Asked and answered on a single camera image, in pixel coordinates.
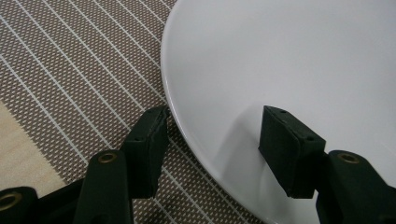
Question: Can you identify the white round plate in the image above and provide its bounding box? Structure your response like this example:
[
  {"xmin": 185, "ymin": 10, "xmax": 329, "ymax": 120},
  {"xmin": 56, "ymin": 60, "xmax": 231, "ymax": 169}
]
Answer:
[{"xmin": 160, "ymin": 0, "xmax": 396, "ymax": 224}]

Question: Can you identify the striped brown white placemat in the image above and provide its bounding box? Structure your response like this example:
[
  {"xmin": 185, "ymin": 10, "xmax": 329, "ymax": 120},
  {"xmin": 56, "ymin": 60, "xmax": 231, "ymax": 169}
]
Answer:
[{"xmin": 0, "ymin": 0, "xmax": 266, "ymax": 224}]

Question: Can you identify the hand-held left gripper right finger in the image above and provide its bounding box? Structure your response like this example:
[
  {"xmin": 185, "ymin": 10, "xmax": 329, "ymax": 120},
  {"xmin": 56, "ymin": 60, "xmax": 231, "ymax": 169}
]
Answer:
[{"xmin": 257, "ymin": 105, "xmax": 328, "ymax": 200}]

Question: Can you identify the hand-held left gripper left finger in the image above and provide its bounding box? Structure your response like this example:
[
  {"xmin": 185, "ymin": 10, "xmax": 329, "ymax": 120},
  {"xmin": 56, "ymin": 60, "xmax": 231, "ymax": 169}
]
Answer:
[{"xmin": 120, "ymin": 105, "xmax": 172, "ymax": 200}]

